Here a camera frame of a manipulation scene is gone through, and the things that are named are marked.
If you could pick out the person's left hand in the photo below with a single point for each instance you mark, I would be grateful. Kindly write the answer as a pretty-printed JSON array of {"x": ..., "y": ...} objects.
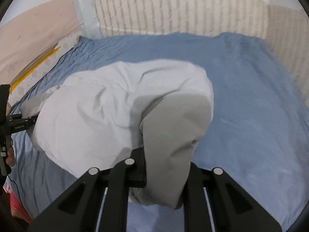
[{"x": 10, "y": 158}]

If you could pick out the brick pattern wall padding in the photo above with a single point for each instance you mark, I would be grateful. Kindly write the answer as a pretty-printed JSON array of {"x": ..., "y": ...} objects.
[{"x": 181, "y": 9}]

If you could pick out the floral patterned mattress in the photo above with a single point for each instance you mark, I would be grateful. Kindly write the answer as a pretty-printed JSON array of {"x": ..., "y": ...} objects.
[{"x": 68, "y": 44}]

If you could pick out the pink wooden board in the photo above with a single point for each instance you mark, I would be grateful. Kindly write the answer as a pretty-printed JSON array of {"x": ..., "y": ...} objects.
[{"x": 36, "y": 29}]

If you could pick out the blue bed sheet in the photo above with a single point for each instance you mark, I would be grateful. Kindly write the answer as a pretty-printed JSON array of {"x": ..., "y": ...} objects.
[{"x": 241, "y": 101}]

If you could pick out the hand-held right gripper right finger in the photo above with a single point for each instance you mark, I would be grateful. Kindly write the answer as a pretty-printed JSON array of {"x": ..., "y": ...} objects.
[{"x": 196, "y": 182}]

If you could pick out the light grey padded jacket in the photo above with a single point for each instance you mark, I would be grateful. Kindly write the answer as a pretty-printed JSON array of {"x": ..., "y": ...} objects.
[{"x": 96, "y": 113}]

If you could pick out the clear plastic sheet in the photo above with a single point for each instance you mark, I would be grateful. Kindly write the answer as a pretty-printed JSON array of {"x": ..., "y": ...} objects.
[{"x": 84, "y": 12}]

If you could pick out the red cloth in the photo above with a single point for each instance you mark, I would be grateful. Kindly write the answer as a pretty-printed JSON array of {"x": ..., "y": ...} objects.
[{"x": 18, "y": 207}]

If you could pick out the yellow strip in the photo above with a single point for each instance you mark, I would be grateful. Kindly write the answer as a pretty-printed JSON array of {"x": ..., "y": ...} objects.
[{"x": 36, "y": 66}]

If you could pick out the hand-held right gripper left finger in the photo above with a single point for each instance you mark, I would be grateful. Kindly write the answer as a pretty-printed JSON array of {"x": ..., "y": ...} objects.
[{"x": 138, "y": 171}]

